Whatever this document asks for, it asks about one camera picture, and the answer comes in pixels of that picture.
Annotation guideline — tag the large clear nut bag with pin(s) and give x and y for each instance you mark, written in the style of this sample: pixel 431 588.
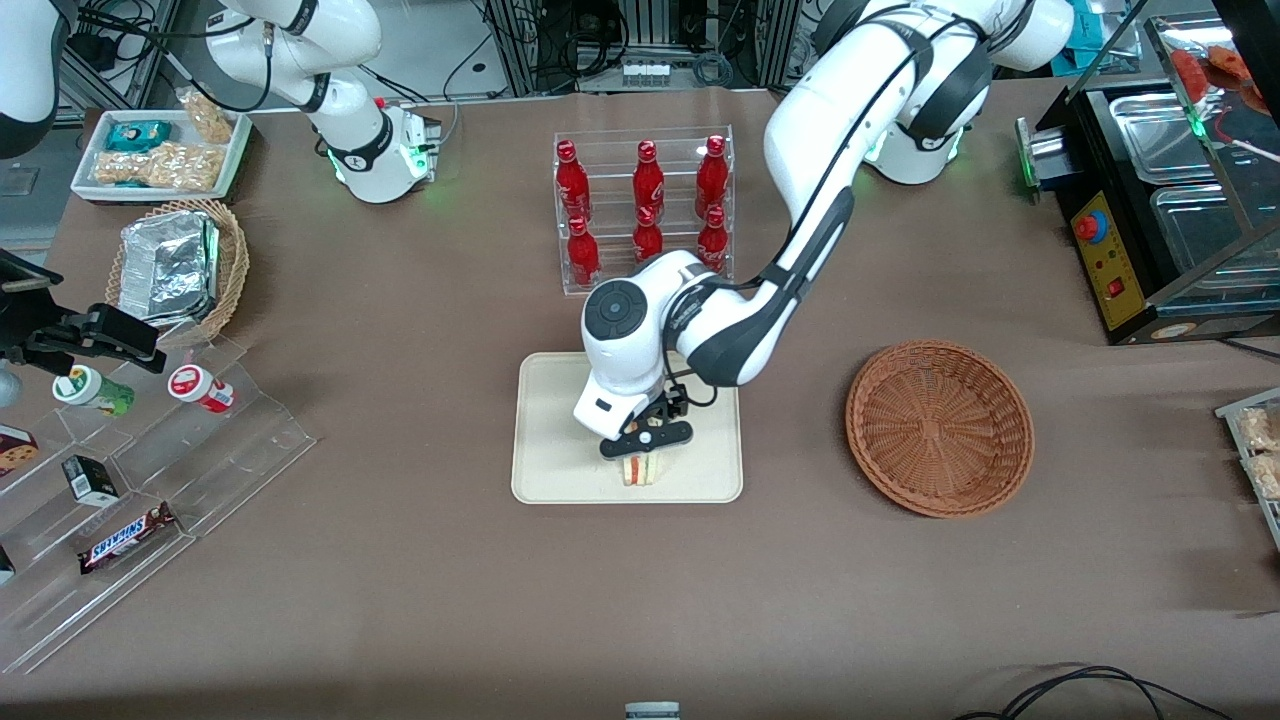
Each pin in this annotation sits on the large clear nut bag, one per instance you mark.
pixel 160 168

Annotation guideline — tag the metal tray with snacks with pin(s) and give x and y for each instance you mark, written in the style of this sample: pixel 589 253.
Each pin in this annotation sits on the metal tray with snacks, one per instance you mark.
pixel 1262 515

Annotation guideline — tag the red-label white bottle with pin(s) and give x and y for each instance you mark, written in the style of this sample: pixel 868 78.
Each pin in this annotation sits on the red-label white bottle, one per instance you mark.
pixel 200 388

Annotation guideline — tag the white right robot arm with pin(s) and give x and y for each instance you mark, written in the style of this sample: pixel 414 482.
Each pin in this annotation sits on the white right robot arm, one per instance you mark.
pixel 350 100

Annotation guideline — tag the Snickers chocolate bar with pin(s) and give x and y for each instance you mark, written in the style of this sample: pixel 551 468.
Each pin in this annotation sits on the Snickers chocolate bar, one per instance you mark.
pixel 125 540

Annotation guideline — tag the black food warmer appliance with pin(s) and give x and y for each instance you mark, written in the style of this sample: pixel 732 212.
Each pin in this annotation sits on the black food warmer appliance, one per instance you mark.
pixel 1125 290

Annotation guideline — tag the white rectangular snack tray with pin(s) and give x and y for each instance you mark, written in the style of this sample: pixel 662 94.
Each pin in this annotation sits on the white rectangular snack tray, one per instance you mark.
pixel 90 195

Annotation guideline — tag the brown cookie box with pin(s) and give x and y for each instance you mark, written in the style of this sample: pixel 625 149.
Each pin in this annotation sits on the brown cookie box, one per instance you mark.
pixel 15 452

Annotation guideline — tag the green-label white bottle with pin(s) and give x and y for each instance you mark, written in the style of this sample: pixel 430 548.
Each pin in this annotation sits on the green-label white bottle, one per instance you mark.
pixel 95 390

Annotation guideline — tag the clear bagged rice snack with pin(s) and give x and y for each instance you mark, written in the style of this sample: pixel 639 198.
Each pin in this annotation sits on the clear bagged rice snack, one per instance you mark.
pixel 1268 476
pixel 1260 428

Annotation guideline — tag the round brown wicker basket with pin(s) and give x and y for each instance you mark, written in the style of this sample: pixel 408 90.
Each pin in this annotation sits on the round brown wicker basket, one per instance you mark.
pixel 940 430

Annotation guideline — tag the grey device edge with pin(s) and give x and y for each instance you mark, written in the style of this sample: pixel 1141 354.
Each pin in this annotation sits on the grey device edge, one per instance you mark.
pixel 652 712

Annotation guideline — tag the orange fried food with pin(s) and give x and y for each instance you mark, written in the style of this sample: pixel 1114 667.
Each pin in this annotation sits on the orange fried food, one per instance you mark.
pixel 1215 65

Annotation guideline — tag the triangular white sandwich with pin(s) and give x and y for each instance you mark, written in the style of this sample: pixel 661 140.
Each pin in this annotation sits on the triangular white sandwich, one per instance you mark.
pixel 643 470

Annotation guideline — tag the clear acrylic stepped display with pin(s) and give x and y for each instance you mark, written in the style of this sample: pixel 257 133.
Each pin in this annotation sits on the clear acrylic stepped display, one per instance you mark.
pixel 240 450

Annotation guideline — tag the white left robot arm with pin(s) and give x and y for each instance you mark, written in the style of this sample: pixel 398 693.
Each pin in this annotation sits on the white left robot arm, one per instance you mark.
pixel 830 130

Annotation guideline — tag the clear acrylic bottle rack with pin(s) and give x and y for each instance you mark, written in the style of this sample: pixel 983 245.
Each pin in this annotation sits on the clear acrylic bottle rack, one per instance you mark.
pixel 615 200

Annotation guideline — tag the small clear nut bag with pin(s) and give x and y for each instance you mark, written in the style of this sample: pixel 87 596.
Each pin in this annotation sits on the small clear nut bag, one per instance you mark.
pixel 210 118

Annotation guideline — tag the dark wrapped snack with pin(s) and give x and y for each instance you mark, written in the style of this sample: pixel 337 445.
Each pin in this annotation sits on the dark wrapped snack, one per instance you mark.
pixel 5 565

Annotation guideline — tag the teal package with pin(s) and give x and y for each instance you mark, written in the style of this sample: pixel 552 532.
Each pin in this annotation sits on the teal package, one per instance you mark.
pixel 1100 25

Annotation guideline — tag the cream rectangular tray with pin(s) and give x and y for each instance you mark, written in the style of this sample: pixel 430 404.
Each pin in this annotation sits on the cream rectangular tray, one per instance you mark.
pixel 555 440

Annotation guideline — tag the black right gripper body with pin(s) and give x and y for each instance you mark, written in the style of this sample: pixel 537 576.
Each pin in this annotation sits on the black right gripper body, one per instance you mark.
pixel 22 327

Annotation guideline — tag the small black box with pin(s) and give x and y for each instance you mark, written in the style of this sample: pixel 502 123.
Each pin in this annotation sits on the small black box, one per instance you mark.
pixel 92 482

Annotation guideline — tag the red cola bottle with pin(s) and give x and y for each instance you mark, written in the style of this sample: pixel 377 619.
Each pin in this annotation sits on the red cola bottle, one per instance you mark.
pixel 572 185
pixel 648 238
pixel 712 240
pixel 712 178
pixel 584 260
pixel 648 180

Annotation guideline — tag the oval tan wicker basket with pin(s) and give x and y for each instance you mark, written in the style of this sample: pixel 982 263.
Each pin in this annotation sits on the oval tan wicker basket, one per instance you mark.
pixel 232 270

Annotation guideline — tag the teal snack packet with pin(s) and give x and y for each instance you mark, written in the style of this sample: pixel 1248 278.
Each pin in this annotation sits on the teal snack packet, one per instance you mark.
pixel 138 135

